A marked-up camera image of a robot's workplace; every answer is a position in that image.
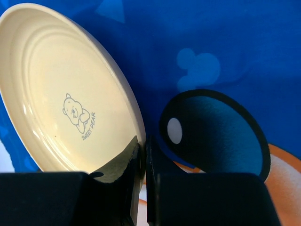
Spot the yellow plate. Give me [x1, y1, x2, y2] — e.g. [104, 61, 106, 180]
[0, 3, 146, 173]

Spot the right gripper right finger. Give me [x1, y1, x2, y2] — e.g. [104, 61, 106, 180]
[146, 137, 280, 226]

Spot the blue cartoon placemat cloth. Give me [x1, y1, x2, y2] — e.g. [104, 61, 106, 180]
[0, 0, 301, 226]

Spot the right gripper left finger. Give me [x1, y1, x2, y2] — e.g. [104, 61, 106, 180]
[0, 137, 141, 226]

